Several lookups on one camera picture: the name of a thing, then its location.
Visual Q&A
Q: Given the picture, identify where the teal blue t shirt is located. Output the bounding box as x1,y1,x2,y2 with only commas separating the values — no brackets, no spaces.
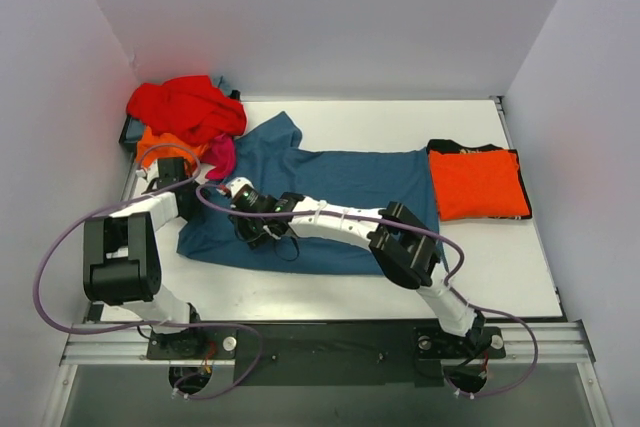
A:
177,113,439,276

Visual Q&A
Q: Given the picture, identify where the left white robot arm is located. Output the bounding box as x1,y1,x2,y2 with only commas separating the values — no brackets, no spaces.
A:
83,157,206,359

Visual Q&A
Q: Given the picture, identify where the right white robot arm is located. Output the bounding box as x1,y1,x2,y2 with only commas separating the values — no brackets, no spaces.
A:
227,180,484,356

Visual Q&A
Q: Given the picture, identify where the orange crumpled t shirt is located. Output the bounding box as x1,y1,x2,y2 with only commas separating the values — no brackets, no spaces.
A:
136,127,210,175

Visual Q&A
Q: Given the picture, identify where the pink t shirt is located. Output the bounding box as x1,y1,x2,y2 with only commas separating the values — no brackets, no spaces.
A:
202,134,236,181

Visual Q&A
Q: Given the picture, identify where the red t shirt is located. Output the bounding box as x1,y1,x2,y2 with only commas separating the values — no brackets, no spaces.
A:
126,75,247,145

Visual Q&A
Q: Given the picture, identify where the light blue t shirt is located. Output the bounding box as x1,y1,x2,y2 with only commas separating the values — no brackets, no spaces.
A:
210,75,233,97

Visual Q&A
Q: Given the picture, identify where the folded black t shirt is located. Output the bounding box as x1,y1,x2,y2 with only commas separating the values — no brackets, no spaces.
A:
425,138,533,222

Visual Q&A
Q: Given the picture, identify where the folded orange t shirt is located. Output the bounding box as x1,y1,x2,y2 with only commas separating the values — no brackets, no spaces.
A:
428,147,531,222

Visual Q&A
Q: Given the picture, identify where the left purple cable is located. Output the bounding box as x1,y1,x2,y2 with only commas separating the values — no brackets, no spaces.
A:
32,143,264,402

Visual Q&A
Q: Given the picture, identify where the purple cable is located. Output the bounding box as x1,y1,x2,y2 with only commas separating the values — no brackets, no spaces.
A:
196,183,540,401
32,143,264,402

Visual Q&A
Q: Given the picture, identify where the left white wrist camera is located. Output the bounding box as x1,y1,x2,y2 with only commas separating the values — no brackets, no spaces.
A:
136,167,152,182

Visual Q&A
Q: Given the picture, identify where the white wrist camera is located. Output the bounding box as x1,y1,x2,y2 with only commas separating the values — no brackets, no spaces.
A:
136,167,152,182
225,177,254,198

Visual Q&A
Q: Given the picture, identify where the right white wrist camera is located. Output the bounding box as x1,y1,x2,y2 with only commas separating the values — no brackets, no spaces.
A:
225,177,254,198

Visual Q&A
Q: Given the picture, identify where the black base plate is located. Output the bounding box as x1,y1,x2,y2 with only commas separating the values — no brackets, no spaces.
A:
146,319,506,394

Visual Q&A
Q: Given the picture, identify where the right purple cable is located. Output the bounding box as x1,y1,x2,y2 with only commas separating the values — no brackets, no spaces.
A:
196,183,540,401

